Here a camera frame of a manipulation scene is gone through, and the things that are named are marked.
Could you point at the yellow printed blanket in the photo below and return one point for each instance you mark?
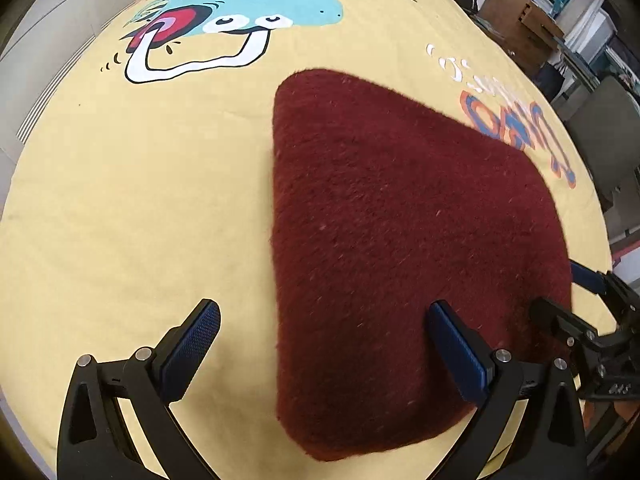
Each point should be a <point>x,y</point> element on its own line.
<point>150,185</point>

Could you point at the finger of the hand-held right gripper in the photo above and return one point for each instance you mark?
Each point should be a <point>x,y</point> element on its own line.
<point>557,317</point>
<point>585,276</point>

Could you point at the grey chair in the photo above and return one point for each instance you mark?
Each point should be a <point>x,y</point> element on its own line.
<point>607,140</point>

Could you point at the white cabinet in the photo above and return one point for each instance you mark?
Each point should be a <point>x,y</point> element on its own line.
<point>60,25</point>

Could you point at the white storage drawer unit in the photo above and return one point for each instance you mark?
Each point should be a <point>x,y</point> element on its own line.
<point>592,35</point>

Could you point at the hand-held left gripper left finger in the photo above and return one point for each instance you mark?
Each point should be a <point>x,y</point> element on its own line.
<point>192,347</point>

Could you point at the maroon knit sweater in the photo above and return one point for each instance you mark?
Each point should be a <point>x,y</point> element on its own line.
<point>400,240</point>

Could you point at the wooden cabinet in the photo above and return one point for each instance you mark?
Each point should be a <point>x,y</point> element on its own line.
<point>522,20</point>

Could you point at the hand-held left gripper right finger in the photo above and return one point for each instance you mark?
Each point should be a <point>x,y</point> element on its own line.
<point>457,355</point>

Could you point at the dark blue tote bag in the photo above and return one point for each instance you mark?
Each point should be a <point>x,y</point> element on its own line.
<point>554,82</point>

